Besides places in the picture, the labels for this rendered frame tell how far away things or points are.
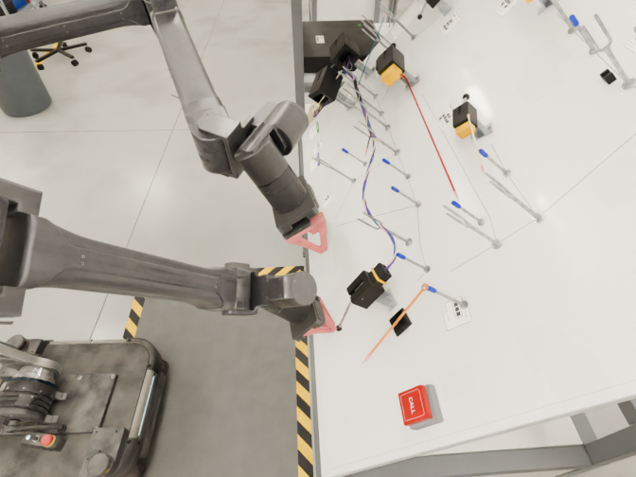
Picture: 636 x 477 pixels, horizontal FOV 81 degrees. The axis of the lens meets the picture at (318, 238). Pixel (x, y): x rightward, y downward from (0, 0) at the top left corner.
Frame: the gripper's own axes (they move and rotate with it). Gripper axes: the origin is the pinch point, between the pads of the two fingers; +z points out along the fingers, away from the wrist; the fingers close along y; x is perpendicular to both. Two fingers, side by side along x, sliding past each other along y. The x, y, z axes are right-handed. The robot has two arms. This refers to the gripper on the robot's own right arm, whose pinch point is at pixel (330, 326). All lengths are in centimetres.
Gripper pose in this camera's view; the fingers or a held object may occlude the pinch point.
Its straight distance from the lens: 79.5
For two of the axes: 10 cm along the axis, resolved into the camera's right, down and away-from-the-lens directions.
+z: 6.8, 4.8, 5.5
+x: -7.0, 6.4, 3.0
